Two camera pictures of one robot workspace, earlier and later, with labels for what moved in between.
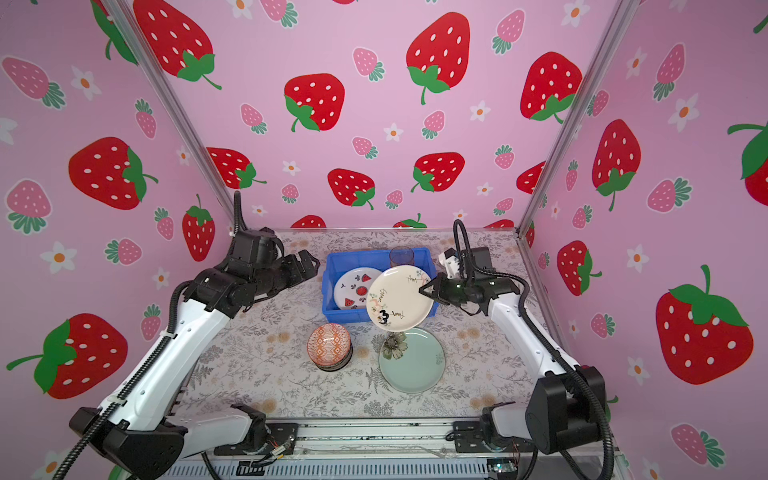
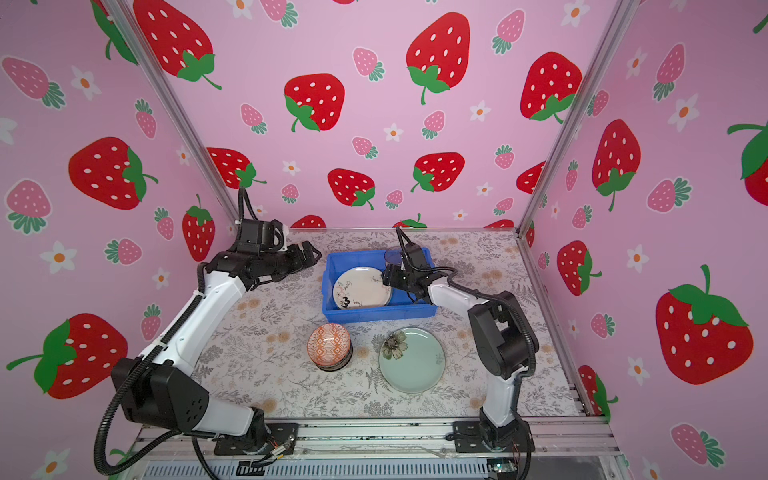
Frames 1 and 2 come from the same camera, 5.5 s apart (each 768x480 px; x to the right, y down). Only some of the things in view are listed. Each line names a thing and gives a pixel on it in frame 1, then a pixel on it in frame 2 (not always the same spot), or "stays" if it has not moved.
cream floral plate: (394, 300) to (361, 287)
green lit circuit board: (501, 465) stays
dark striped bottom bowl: (339, 365) stays
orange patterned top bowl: (329, 343) stays
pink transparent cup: (401, 255) stays
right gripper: (436, 291) to (391, 275)
